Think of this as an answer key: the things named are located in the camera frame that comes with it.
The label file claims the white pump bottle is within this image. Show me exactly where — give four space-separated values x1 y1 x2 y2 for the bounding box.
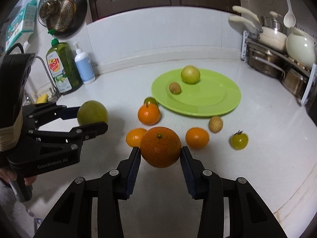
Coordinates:
73 41 96 85

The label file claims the steel pot with white handle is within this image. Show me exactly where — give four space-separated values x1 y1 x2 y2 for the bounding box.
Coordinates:
232 5 288 34

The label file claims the pale green apple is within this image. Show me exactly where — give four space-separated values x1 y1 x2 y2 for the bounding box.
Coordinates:
180 65 201 84

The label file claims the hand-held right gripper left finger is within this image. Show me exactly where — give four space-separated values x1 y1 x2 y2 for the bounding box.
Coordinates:
33 147 141 238

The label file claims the smooth orange fruit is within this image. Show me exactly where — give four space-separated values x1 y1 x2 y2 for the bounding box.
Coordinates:
185 127 210 149

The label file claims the white ladle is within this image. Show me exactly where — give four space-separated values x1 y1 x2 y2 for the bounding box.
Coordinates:
283 0 297 28

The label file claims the green tomato with stem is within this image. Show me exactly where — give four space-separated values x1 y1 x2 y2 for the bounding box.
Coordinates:
230 130 249 150

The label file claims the green plate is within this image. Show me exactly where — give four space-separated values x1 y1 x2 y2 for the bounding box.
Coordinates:
151 68 242 116

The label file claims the small brown fruit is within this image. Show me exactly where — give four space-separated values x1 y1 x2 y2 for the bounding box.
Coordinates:
169 82 182 95
208 116 223 133

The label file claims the orange tomato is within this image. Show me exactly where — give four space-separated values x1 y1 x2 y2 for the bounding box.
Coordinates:
126 128 148 148

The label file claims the round green fruit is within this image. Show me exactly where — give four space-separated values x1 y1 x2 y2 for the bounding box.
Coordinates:
77 100 109 127

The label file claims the large orange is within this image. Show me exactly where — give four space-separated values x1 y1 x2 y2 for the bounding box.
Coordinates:
140 126 182 168

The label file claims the printed cardboard box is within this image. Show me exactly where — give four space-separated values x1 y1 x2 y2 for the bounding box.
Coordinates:
5 0 39 52

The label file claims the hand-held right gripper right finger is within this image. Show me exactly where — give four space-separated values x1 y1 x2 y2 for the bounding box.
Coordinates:
180 147 289 238

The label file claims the mandarin with stem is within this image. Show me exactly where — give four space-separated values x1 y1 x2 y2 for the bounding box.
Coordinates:
138 103 161 126

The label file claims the metal faucet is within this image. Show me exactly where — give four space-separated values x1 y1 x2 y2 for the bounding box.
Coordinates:
25 56 61 105

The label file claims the green dish soap bottle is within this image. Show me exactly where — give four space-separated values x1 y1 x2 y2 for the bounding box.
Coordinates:
46 29 84 95

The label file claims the white ceramic jug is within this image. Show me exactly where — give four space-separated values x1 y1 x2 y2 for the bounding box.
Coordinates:
286 27 317 67

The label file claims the steel container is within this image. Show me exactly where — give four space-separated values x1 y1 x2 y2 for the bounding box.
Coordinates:
281 68 310 99
248 47 286 79

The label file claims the black frying pan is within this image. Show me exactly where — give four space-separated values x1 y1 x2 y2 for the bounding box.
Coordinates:
46 0 88 39

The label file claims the metal dish rack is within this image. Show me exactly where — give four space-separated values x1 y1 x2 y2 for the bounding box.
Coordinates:
241 30 317 107

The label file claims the small metal ladle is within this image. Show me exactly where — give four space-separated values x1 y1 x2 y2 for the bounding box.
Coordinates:
39 0 60 19

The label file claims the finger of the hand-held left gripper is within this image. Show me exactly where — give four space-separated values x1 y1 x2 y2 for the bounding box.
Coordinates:
27 121 109 145
23 104 80 130

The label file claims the person's left hand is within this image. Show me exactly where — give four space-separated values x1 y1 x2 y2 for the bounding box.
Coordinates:
0 167 38 187

